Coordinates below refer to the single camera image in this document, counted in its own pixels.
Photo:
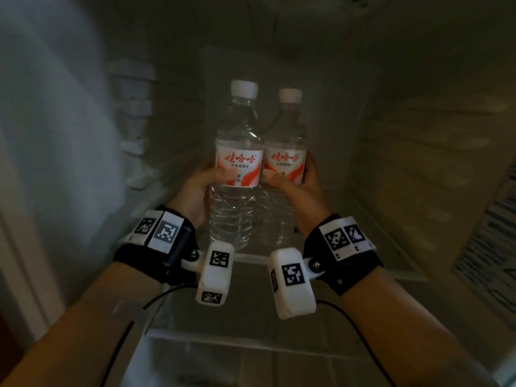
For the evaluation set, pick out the person's right hand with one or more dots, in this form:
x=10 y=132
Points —
x=310 y=205

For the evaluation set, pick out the person's left hand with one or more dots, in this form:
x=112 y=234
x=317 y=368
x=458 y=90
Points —
x=189 y=195

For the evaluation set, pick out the person's right thumb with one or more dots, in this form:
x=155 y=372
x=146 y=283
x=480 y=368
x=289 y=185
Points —
x=280 y=180

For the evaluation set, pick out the person's left thumb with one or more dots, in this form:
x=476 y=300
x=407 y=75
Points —
x=217 y=176

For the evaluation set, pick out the large clear water bottle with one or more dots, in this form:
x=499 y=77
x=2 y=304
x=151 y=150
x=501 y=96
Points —
x=236 y=132

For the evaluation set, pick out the small clear water bottle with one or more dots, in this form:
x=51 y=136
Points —
x=286 y=132

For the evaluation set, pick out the person's right forearm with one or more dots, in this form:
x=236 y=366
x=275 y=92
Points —
x=407 y=338

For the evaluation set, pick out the person's left forearm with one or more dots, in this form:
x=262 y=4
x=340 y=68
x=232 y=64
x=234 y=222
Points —
x=80 y=338

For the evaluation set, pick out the glass fridge shelf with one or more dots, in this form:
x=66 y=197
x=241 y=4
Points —
x=363 y=253

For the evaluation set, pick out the clear fridge drawer cover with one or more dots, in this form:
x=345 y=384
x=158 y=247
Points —
x=250 y=350

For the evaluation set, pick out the white printed fridge sticker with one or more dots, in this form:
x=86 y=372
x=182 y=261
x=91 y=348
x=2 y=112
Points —
x=490 y=249

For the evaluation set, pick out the white shelf rail supports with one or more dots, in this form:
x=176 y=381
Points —
x=135 y=124

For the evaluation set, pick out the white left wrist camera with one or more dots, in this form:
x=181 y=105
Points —
x=215 y=274

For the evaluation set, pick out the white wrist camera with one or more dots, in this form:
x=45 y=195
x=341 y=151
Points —
x=215 y=274
x=292 y=286

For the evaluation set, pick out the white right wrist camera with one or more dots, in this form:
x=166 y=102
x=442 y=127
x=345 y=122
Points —
x=292 y=286

